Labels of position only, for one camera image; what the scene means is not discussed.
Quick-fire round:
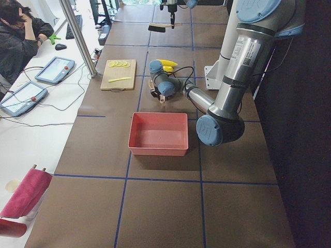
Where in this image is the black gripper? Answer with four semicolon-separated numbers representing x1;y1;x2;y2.
168;10;176;29
150;89;167;99

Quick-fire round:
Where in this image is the white hand brush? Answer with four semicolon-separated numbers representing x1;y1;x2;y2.
147;23;182;33

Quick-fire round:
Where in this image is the yellow lemon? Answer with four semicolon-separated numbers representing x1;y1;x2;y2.
163;66;173;73

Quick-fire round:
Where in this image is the yellow corn cob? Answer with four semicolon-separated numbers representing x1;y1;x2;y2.
158;59;178;67

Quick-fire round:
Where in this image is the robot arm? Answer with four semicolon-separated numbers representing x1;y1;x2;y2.
149;1;306;146
159;0;199;29

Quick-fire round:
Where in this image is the pink plastic bin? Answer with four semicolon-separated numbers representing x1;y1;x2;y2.
128;112;189;156

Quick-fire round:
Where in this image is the yellow-green plastic knife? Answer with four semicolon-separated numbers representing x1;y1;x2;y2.
108;77;132;83

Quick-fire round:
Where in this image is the bamboo cutting board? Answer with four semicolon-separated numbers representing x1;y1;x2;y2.
100;59;137;91

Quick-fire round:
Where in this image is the teach pendant tablet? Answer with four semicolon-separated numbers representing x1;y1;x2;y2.
35;56;75;84
1;81;48;117

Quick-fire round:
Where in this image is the black keyboard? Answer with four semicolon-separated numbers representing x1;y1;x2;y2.
65;14;83;40

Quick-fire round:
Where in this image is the black computer mouse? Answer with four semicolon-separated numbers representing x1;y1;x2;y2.
55;44;67;51

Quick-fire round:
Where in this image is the green plastic clamp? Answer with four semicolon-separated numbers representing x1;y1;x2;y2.
49;34;61;45

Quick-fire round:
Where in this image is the seated person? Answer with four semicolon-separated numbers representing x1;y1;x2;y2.
1;1;54;85

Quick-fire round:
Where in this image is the pink rolled towel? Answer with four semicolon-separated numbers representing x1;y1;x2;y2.
1;168;53;219

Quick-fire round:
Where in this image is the red cup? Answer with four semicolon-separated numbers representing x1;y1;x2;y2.
0;219;27;238

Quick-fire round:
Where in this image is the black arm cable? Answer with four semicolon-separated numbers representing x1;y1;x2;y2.
168;66;195;94

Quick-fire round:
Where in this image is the aluminium frame post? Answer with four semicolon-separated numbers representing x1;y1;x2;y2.
59;0;97;78

